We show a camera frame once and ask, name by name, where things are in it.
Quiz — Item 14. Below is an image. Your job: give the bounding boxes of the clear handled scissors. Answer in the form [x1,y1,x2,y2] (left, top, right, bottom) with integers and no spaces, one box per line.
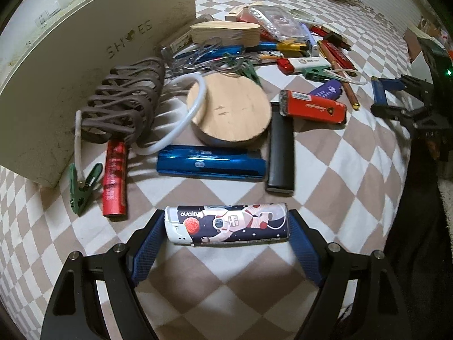
[161,38,223,79]

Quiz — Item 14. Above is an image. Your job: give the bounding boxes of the clear patterned plastic pouch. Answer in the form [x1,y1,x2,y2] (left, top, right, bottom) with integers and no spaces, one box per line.
[264,6,309,43]

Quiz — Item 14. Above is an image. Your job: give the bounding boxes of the red cylindrical lighter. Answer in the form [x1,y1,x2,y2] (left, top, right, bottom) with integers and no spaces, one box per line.
[102,140,128,218]

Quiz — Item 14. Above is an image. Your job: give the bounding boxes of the brown spiral cord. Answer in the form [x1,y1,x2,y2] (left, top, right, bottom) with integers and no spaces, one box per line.
[72,56,168,146]

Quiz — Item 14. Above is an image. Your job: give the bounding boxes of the red lighter with label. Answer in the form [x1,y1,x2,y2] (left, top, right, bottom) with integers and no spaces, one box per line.
[279,90,348,126]

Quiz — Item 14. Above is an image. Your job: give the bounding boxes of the red flat bar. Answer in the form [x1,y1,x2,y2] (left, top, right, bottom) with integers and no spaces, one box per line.
[319,25,359,72]

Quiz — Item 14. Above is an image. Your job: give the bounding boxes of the green clip with white cord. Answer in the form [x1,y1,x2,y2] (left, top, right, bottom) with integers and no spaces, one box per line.
[302,67,367,86]
[69,109,104,216]

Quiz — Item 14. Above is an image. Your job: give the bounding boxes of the pleated white curtain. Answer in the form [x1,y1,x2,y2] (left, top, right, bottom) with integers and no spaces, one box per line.
[345,0,427,38]

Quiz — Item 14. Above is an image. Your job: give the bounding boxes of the brown wooden pen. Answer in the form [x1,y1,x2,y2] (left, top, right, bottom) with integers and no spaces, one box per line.
[318,40,360,111]

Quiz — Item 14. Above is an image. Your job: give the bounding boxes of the blue metallic lighter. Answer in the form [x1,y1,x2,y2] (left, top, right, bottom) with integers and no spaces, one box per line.
[157,144,267,182]

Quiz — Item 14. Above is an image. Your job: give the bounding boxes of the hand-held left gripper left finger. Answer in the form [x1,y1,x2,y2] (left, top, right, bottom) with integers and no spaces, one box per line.
[40,209,167,340]

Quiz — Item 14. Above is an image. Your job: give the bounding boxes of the white lighter red cap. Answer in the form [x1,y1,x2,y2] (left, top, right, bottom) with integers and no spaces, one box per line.
[277,57,332,75]

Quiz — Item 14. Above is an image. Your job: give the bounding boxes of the black lighter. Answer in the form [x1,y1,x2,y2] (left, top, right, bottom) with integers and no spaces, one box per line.
[266,101,295,195]

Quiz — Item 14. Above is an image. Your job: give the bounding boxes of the blue metallic tube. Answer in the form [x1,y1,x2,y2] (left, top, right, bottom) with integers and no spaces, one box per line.
[211,44,245,58]

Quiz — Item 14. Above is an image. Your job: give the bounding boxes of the oval wooden block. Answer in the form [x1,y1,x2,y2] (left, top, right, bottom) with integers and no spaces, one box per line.
[190,21,261,49]

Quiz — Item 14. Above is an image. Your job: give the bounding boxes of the white wall socket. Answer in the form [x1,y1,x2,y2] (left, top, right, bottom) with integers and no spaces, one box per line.
[35,6,61,26]

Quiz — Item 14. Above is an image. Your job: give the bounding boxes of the yellow metallic lighter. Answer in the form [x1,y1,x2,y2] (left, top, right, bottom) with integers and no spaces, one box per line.
[278,42,309,52]

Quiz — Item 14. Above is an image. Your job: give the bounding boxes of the white silicone ring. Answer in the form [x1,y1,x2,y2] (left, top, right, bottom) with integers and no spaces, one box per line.
[136,74,208,157]

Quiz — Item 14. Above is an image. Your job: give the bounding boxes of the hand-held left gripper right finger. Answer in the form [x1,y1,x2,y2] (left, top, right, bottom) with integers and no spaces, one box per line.
[289,209,415,340]

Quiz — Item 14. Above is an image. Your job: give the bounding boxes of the white shoe box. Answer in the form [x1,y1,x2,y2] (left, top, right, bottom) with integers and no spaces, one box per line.
[0,0,197,189]

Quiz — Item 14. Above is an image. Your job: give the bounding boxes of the purple lighter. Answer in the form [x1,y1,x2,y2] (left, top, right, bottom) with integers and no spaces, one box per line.
[308,81,343,102]

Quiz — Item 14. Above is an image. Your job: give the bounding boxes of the astronaut print lighter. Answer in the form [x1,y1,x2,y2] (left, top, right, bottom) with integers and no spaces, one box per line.
[164,202,291,247]

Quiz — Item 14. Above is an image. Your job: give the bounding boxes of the round wooden disc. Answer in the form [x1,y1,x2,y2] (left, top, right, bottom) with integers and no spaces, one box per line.
[186,74,273,148]

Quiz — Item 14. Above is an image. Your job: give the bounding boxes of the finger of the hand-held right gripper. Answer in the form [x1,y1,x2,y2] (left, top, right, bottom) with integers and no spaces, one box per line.
[371,74,434,106]
[370,104,427,127]

